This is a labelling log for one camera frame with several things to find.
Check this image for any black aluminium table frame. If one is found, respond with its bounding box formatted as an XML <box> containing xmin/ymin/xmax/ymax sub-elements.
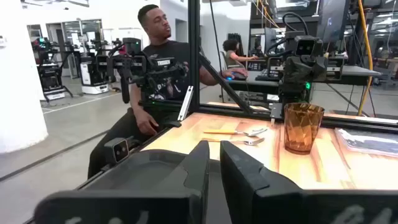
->
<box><xmin>136</xmin><ymin>0</ymin><xmax>398</xmax><ymax>135</ymax></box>

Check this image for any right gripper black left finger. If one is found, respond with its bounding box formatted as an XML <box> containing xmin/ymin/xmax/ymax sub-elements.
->
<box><xmin>33</xmin><ymin>139</ymin><xmax>211</xmax><ymax>224</ymax></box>

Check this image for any person at distant desk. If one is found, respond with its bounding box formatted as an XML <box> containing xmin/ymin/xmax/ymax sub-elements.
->
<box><xmin>221</xmin><ymin>39</ymin><xmax>259</xmax><ymax>68</ymax></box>

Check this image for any grey round plate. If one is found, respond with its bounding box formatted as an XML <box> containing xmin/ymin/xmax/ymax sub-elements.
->
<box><xmin>335</xmin><ymin>127</ymin><xmax>398</xmax><ymax>158</ymax></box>

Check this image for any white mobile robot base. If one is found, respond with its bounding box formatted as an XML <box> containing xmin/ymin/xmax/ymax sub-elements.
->
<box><xmin>80</xmin><ymin>55</ymin><xmax>110</xmax><ymax>95</ymax></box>

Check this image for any amber faceted plastic cup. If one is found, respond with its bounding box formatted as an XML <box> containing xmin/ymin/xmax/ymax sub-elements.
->
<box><xmin>283</xmin><ymin>102</ymin><xmax>325</xmax><ymax>156</ymax></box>

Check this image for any silver metal fork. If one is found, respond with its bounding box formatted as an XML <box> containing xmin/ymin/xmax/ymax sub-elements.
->
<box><xmin>201</xmin><ymin>137</ymin><xmax>266</xmax><ymax>147</ymax></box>

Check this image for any yellow hanging cable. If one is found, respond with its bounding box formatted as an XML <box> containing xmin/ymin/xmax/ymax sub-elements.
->
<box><xmin>356</xmin><ymin>0</ymin><xmax>374</xmax><ymax>117</ymax></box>

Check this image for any spoon with yellow handle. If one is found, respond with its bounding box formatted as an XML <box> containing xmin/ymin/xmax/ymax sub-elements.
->
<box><xmin>203</xmin><ymin>127</ymin><xmax>269</xmax><ymax>138</ymax></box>

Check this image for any table-level camera box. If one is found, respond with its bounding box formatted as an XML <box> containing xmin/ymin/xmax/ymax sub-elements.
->
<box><xmin>103</xmin><ymin>137</ymin><xmax>130</xmax><ymax>165</ymax></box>

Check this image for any grey office desk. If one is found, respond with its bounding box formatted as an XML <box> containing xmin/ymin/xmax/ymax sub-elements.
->
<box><xmin>226</xmin><ymin>64</ymin><xmax>382</xmax><ymax>93</ymax></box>

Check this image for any person seated beside table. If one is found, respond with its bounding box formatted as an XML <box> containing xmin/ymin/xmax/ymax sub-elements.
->
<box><xmin>87</xmin><ymin>4</ymin><xmax>249</xmax><ymax>180</ymax></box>

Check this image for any black computer monitor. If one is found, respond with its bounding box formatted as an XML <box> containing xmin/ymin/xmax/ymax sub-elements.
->
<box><xmin>315</xmin><ymin>0</ymin><xmax>353</xmax><ymax>44</ymax></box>

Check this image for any black robot stand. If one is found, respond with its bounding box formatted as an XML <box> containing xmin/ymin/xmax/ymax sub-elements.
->
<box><xmin>30</xmin><ymin>37</ymin><xmax>74</xmax><ymax>103</ymax></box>

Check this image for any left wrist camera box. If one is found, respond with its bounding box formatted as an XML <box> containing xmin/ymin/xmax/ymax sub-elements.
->
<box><xmin>293</xmin><ymin>34</ymin><xmax>323</xmax><ymax>57</ymax></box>

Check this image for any white frame bracket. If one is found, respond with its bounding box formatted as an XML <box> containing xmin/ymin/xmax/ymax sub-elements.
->
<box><xmin>177</xmin><ymin>85</ymin><xmax>195</xmax><ymax>122</ymax></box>

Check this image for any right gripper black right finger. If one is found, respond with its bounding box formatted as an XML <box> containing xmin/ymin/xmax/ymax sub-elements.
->
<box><xmin>219</xmin><ymin>139</ymin><xmax>398</xmax><ymax>224</ymax></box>

